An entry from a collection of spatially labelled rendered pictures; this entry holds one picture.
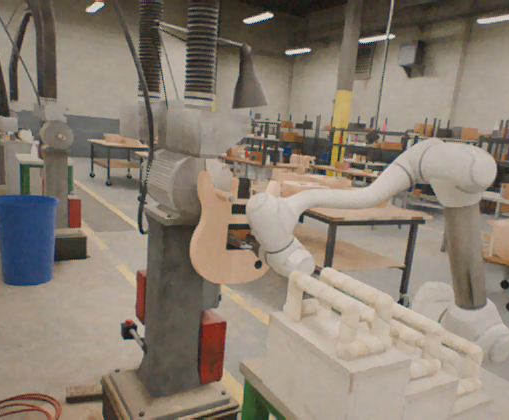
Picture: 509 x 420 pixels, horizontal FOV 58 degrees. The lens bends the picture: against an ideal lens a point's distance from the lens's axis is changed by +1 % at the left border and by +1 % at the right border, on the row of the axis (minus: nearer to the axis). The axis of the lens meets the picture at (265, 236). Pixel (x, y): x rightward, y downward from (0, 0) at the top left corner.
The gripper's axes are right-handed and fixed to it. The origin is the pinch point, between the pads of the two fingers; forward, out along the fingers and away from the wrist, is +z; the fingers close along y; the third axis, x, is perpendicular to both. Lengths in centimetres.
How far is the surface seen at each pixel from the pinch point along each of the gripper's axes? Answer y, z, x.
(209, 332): 8, 30, -52
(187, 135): -24.9, -2.6, 34.1
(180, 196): -17.7, 16.2, 11.8
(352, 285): -20, -80, 9
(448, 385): -2, -93, -9
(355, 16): 669, 728, 353
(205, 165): -9.1, 15.5, 24.1
